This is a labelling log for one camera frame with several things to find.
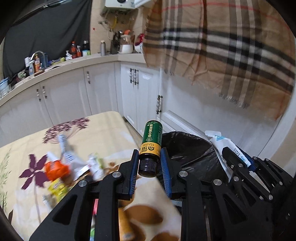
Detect white blue wipes packet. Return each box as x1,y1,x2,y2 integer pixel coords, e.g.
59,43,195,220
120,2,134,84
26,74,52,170
205,131,254,181

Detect yellow snack bag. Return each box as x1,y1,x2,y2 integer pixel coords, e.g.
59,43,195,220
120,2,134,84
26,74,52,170
48,178,68,202

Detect green yellow bottle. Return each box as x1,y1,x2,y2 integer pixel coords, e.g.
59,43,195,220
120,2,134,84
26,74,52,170
138,120,163,178

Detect white blue twisted wrapper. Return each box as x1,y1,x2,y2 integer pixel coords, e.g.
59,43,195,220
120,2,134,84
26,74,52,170
58,134,89,181

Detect orange snack bag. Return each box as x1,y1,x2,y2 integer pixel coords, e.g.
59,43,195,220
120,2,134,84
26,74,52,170
45,160,70,181

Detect white green wrapper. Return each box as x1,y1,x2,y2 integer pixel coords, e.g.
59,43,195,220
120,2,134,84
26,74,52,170
87,154,105,181

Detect orange brown bottle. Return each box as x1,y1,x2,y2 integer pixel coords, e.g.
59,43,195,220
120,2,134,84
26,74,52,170
118,207,135,241

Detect black trash bin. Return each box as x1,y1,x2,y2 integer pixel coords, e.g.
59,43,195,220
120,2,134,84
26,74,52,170
162,132,228,183

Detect white kitchen cabinets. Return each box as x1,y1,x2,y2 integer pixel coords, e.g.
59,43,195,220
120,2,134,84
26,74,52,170
1,60,295,158

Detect plaid beige scarf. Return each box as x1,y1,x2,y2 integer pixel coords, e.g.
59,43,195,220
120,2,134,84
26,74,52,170
143,1,295,120

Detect red white appliance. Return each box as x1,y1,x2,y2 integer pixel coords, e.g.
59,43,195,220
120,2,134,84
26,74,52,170
134,33,144,53

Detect white blender jug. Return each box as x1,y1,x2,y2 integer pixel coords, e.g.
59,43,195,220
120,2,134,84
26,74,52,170
118,30,134,54

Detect black knife block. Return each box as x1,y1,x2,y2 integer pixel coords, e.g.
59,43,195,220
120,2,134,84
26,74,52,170
110,31,121,55

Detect blue spray bottle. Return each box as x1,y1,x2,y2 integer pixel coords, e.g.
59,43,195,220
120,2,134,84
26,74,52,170
28,60,35,76

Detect steel thermos bottle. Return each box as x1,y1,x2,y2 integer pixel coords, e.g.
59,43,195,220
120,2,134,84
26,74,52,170
100,40,106,56

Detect orange dish soap bottle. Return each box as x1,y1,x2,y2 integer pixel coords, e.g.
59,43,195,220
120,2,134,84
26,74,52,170
34,54,41,73

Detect chrome faucet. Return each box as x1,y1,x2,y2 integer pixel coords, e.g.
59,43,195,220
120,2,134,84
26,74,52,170
30,50,48,69

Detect black lidded jar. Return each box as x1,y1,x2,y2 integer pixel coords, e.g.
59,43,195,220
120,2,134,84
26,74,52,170
82,40,90,57

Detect dark sauce bottle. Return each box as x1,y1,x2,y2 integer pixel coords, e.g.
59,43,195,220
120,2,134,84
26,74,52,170
70,41,77,59

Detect white water heater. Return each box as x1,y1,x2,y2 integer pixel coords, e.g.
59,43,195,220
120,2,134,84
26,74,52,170
101,0,135,11

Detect black curtain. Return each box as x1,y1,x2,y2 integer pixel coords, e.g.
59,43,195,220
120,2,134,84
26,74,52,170
3,1,92,77

